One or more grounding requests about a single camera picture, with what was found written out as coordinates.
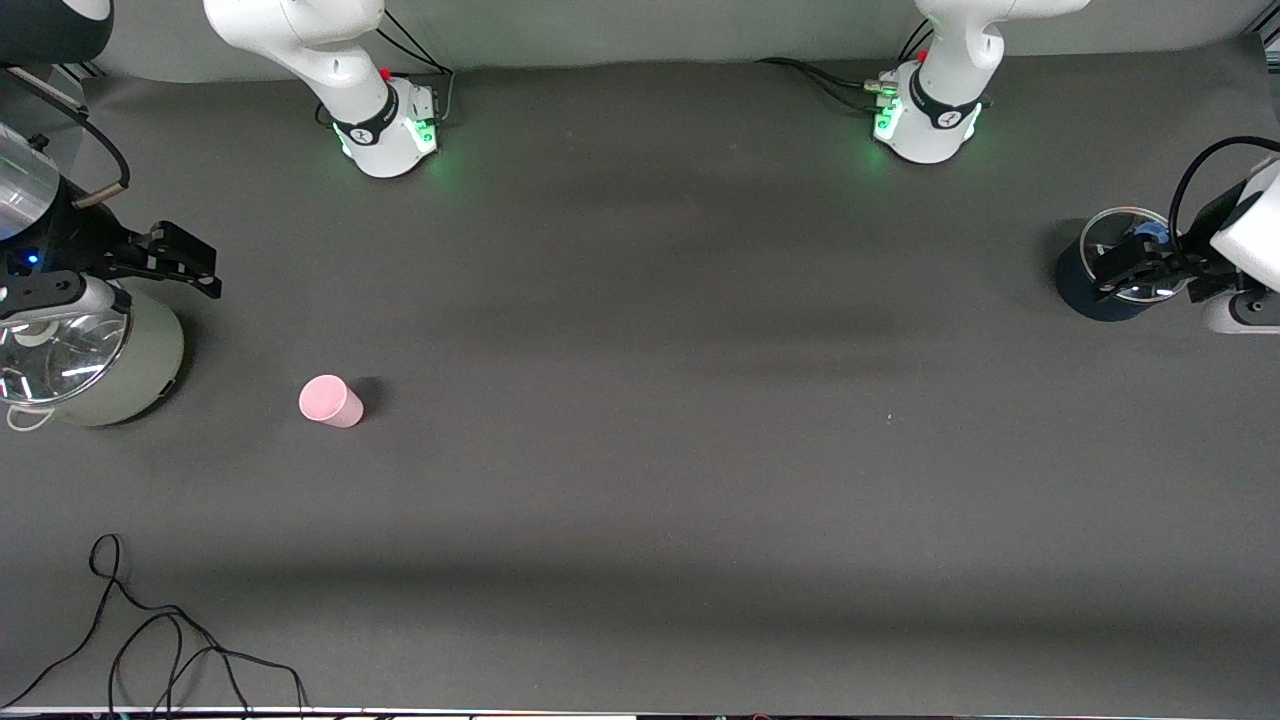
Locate pink plastic cup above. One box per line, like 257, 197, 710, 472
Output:
299, 374, 365, 429

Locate glass lid with blue knob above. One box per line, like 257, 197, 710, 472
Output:
1080, 207, 1193, 303

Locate dark blue saucepan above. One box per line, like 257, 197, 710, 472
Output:
1055, 207, 1201, 323

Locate grey-green cooking pot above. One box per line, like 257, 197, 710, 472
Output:
0, 280, 186, 431

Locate glass lid with metal knob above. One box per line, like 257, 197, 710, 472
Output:
0, 300, 133, 406

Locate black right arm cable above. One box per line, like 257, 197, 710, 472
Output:
0, 62, 131, 208

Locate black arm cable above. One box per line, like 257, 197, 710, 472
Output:
0, 62, 131, 208
1168, 135, 1280, 241

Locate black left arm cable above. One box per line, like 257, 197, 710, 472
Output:
1168, 135, 1280, 241

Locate grey metal frame rail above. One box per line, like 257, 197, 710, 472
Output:
0, 60, 101, 113

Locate black right arm base cables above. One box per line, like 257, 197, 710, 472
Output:
372, 5, 458, 129

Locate black arm base cables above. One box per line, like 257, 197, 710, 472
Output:
372, 5, 458, 129
755, 10, 936, 113

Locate thin black loose cable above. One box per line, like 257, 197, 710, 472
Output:
0, 533, 309, 716

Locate black left arm base cables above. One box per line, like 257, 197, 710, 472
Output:
755, 10, 936, 113

